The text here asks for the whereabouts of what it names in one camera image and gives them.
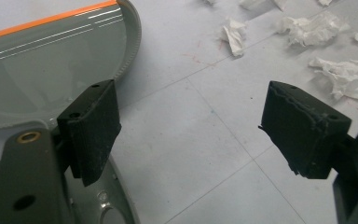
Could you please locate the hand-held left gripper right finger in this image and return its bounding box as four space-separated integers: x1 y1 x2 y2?
258 80 352 180

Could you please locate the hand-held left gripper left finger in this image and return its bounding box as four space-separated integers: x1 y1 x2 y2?
57 78 122 188

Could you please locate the pile of white tissues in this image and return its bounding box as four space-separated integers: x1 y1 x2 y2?
203 0 358 102

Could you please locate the grey dustpan with orange edge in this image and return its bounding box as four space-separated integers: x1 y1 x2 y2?
0 0 143 224

